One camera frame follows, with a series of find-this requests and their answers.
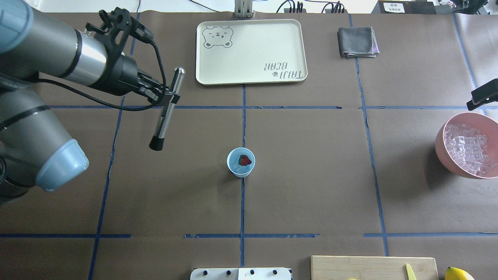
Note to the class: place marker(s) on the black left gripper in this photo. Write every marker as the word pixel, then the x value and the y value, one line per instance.
pixel 125 74

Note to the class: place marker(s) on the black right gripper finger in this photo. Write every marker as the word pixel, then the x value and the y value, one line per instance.
pixel 484 94

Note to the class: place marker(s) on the metal muddler with black tip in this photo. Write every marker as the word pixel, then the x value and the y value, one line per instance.
pixel 172 97

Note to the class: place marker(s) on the clear ice cube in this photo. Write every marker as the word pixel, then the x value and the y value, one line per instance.
pixel 237 168

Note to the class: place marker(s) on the red strawberry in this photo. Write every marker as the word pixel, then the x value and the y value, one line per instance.
pixel 244 160

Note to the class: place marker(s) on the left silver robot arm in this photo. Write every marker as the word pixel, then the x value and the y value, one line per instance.
pixel 36 149

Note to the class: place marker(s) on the pile of clear ice cubes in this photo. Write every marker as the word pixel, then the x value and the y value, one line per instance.
pixel 468 147

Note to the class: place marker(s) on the light blue cup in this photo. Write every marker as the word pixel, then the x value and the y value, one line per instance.
pixel 233 157

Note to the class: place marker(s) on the pink bowl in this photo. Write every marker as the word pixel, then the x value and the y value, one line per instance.
pixel 478 121

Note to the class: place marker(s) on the cream bear tray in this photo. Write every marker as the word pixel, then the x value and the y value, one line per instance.
pixel 250 52

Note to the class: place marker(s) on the black box device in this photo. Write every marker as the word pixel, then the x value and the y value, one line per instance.
pixel 403 7

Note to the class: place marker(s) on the folded grey cloth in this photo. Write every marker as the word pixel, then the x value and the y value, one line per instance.
pixel 357 42

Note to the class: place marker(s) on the orange power strip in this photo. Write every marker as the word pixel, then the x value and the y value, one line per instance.
pixel 312 6

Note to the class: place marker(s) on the yellow lemon left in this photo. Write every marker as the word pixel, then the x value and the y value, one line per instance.
pixel 453 273

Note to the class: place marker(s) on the yellow-green plastic knife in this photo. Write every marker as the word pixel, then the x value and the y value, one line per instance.
pixel 409 272

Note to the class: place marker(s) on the wooden cutting board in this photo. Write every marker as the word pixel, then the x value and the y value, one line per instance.
pixel 325 267

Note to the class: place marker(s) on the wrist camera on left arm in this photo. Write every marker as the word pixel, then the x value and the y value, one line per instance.
pixel 115 29

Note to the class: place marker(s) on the aluminium frame post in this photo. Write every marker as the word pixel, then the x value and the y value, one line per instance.
pixel 243 9

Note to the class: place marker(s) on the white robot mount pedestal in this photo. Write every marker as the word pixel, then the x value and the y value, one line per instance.
pixel 265 273

